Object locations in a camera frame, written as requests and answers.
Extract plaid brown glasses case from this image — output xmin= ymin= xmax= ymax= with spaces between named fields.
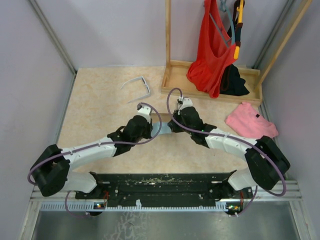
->
xmin=150 ymin=113 xmax=171 ymax=124

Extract light blue cloth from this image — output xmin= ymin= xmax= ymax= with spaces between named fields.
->
xmin=151 ymin=122 xmax=172 ymax=137

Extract white sunglasses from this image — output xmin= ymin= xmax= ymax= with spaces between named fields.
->
xmin=120 ymin=75 xmax=151 ymax=103

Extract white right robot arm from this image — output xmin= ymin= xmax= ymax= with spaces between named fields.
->
xmin=167 ymin=106 xmax=291 ymax=198

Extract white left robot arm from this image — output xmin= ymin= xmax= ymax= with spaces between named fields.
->
xmin=28 ymin=115 xmax=153 ymax=199

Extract wooden clothes rack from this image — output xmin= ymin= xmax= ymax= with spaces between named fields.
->
xmin=160 ymin=0 xmax=311 ymax=106

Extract black garment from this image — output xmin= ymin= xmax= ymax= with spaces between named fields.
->
xmin=219 ymin=64 xmax=250 ymax=96

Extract pink folded shirt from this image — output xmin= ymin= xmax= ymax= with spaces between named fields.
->
xmin=225 ymin=102 xmax=279 ymax=139

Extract red garment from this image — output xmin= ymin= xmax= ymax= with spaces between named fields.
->
xmin=186 ymin=0 xmax=236 ymax=99

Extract blue-grey hanger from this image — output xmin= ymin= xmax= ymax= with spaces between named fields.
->
xmin=207 ymin=0 xmax=237 ymax=48

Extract yellow black hanger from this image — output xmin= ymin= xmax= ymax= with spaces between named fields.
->
xmin=228 ymin=0 xmax=245 ymax=60

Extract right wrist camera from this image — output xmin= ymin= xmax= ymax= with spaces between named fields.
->
xmin=177 ymin=97 xmax=193 ymax=111

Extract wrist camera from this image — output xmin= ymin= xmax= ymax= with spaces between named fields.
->
xmin=137 ymin=104 xmax=152 ymax=122
xmin=177 ymin=97 xmax=193 ymax=111

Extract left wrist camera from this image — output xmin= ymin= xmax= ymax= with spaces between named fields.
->
xmin=137 ymin=104 xmax=152 ymax=122

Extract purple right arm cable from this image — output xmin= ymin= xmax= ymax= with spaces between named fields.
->
xmin=166 ymin=87 xmax=287 ymax=217

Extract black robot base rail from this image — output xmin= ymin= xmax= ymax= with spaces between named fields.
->
xmin=75 ymin=173 xmax=253 ymax=212

